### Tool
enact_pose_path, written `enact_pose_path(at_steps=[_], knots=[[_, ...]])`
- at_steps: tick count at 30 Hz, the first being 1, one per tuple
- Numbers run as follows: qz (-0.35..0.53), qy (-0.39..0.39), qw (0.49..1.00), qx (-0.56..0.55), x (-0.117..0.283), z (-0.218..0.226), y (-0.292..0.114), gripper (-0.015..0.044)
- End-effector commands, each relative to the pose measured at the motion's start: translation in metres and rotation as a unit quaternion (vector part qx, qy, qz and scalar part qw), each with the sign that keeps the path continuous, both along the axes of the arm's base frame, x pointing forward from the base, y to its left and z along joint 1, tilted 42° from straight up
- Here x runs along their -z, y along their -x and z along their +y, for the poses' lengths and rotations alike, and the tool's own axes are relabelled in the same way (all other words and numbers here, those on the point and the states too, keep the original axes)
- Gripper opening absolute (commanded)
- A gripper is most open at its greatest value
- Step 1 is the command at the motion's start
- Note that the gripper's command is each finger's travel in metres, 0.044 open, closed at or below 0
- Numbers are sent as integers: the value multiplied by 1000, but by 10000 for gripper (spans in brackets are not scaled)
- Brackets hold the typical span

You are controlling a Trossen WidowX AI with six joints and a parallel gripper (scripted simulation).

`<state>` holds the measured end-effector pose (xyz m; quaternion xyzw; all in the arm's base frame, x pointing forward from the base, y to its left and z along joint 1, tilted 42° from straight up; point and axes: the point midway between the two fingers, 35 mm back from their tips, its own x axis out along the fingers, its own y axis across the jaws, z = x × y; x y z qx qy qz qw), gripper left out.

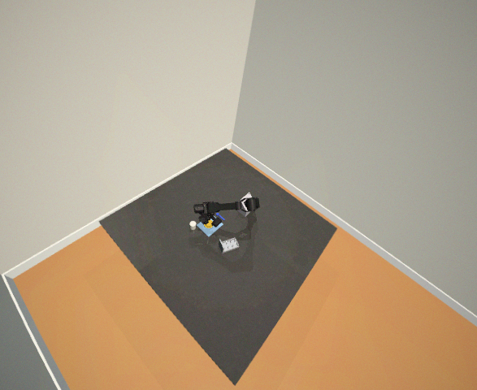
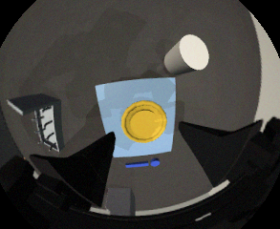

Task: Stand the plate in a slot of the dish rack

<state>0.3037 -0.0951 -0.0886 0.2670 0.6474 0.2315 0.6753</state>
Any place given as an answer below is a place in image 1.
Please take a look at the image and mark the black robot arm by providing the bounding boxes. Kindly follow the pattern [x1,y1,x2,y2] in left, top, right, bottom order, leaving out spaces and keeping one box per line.
[194,197,259,225]

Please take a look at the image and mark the light blue mat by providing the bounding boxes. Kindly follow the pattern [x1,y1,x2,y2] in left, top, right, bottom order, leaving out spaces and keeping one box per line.
[197,222,223,237]

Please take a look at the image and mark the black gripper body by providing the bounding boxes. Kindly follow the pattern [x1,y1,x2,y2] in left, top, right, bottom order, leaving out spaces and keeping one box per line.
[209,214,222,227]

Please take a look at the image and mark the dark grey dish rack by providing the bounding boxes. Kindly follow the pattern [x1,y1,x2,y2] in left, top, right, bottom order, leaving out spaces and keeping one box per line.
[219,238,239,254]

